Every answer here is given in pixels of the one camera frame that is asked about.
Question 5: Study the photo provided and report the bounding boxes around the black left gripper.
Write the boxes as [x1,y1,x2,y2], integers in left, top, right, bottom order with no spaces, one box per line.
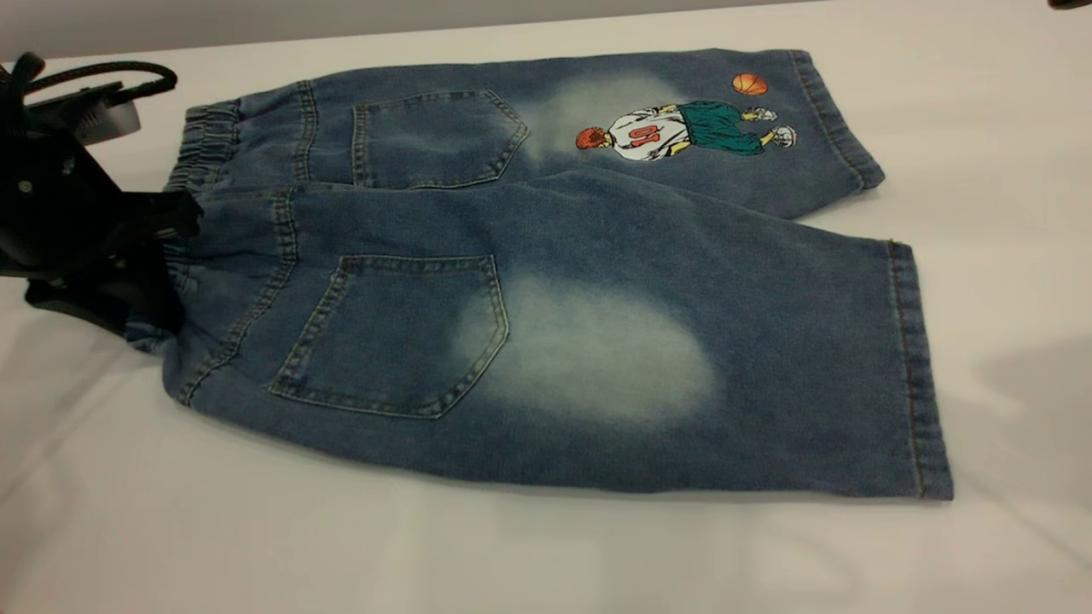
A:
[0,102,204,335]

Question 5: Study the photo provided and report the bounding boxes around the blue denim shorts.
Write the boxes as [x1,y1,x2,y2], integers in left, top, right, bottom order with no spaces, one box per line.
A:
[126,47,955,502]

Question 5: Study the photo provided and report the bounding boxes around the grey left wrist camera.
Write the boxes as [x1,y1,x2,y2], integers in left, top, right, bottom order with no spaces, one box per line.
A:
[30,81,142,144]

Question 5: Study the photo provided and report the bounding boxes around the black left camera cable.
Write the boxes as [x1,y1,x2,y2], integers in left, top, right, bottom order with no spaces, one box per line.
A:
[0,51,178,116]

